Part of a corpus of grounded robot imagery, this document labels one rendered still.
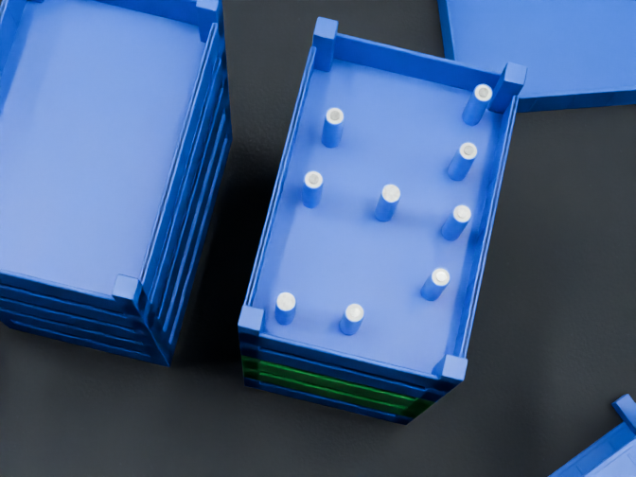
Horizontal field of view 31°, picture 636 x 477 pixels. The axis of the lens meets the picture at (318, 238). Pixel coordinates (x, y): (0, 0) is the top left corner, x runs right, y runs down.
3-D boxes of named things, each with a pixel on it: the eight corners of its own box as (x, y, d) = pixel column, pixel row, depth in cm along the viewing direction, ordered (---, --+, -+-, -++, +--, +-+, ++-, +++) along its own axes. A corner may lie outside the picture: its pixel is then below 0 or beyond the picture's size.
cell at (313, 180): (304, 188, 108) (306, 167, 102) (322, 192, 108) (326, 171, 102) (299, 205, 108) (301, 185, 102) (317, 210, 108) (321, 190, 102)
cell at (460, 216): (443, 220, 108) (454, 201, 102) (462, 224, 108) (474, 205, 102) (439, 238, 108) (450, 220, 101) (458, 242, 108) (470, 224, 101)
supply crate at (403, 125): (312, 50, 112) (316, 15, 105) (511, 98, 112) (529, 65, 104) (238, 341, 105) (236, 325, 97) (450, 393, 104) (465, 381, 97)
